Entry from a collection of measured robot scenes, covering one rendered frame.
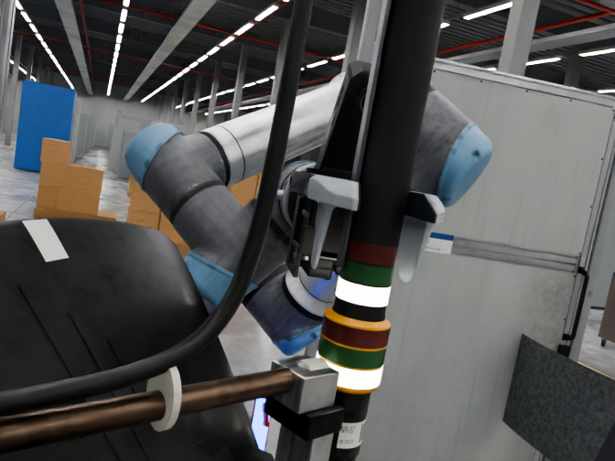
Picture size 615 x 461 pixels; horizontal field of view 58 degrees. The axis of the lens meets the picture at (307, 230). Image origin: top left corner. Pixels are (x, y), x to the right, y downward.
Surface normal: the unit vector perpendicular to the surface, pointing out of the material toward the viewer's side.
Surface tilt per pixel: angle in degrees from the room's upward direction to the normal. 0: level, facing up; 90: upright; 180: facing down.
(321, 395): 90
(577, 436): 90
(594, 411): 90
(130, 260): 37
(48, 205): 90
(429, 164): 108
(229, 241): 69
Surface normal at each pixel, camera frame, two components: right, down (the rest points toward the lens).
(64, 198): 0.38, 0.17
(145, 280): 0.63, -0.65
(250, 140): 0.55, -0.21
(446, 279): 0.15, 0.15
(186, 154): 0.39, -0.54
